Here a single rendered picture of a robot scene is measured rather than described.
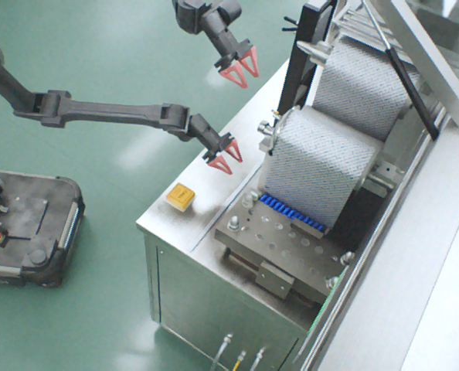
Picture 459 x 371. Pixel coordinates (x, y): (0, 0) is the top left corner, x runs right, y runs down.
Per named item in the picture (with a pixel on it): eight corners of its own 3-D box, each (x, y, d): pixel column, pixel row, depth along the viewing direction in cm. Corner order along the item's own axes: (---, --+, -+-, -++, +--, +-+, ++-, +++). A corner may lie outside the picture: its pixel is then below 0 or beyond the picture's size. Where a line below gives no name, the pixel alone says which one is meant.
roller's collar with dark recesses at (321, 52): (317, 54, 145) (323, 36, 139) (335, 62, 143) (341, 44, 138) (307, 65, 141) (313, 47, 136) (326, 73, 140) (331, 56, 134)
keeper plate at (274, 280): (258, 277, 143) (263, 259, 134) (287, 294, 140) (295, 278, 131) (253, 283, 141) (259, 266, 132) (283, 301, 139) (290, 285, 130)
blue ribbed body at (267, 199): (263, 196, 148) (265, 189, 145) (325, 232, 142) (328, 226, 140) (258, 204, 146) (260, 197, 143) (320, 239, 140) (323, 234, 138)
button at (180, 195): (178, 185, 161) (178, 181, 159) (195, 195, 159) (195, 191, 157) (165, 199, 157) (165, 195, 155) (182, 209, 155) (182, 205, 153)
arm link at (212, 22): (192, 22, 123) (205, 13, 118) (207, 11, 127) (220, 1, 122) (208, 45, 125) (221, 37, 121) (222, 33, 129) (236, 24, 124)
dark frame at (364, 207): (275, 184, 165) (287, 146, 149) (362, 233, 156) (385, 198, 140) (264, 199, 161) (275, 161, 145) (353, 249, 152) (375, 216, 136)
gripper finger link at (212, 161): (222, 182, 148) (201, 159, 146) (234, 167, 151) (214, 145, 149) (233, 175, 142) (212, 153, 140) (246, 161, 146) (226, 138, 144)
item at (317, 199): (263, 191, 147) (273, 152, 133) (331, 229, 141) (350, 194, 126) (262, 192, 147) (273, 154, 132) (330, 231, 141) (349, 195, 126)
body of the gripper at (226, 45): (216, 70, 126) (199, 46, 124) (236, 52, 132) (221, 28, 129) (232, 62, 121) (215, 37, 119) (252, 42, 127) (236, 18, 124)
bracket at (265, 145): (255, 178, 166) (270, 116, 141) (271, 188, 164) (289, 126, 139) (247, 188, 163) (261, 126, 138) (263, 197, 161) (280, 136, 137)
